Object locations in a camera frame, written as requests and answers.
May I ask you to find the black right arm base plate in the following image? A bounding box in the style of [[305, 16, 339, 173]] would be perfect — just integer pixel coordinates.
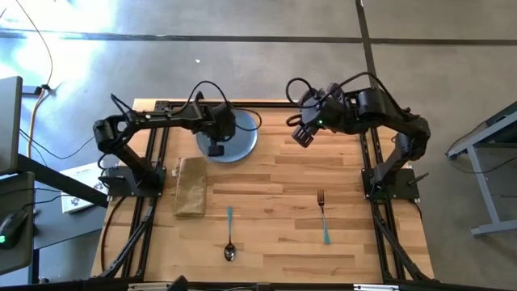
[[360, 167, 422, 201]]

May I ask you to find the beige folded cloth napkin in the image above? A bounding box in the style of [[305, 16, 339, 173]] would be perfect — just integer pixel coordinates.
[[173, 156, 208, 219]]

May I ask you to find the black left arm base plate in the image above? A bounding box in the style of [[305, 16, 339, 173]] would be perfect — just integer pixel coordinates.
[[98, 164, 167, 200]]

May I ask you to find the white printed booklet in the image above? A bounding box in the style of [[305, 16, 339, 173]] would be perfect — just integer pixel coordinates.
[[59, 161, 122, 215]]

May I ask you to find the grey monitor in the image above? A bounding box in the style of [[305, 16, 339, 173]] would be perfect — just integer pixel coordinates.
[[0, 75, 24, 175]]

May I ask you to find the dark brown hose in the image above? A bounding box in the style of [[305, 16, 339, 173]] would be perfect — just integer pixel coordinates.
[[99, 195, 127, 272]]

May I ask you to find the teal-handled metal spoon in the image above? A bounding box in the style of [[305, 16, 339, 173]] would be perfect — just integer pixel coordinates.
[[224, 205, 237, 263]]

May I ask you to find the black table-level camera mount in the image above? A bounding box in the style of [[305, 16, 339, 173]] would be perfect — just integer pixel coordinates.
[[166, 274, 190, 291]]

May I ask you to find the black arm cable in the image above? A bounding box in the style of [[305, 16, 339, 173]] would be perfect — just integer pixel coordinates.
[[284, 71, 409, 122], [177, 79, 263, 133]]

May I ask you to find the black aluminium table frame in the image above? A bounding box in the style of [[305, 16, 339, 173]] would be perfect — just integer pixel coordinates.
[[90, 99, 438, 291]]

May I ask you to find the yellow floor cable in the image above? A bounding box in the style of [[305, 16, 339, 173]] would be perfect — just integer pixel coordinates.
[[15, 0, 55, 159]]

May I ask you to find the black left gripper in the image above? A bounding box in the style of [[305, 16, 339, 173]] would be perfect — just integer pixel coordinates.
[[201, 101, 237, 158]]

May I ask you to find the black desk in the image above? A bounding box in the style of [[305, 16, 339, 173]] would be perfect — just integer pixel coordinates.
[[0, 152, 109, 284]]

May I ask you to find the blue metal-frame table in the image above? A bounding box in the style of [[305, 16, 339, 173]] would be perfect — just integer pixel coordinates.
[[445, 99, 517, 238]]

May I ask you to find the blue round plate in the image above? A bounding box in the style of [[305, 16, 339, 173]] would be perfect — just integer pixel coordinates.
[[195, 108, 259, 164]]

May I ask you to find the teal-handled metal fork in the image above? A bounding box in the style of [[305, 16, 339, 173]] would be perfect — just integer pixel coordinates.
[[317, 189, 331, 246]]

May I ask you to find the black computer mouse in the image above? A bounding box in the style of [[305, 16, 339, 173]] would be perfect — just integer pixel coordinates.
[[0, 209, 30, 250]]

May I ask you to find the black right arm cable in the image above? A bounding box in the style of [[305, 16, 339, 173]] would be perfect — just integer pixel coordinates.
[[284, 71, 409, 122]]

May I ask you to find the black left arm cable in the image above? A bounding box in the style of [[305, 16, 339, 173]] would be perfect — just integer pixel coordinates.
[[177, 79, 263, 133]]

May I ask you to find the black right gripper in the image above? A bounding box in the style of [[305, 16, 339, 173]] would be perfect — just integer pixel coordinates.
[[291, 86, 353, 149]]

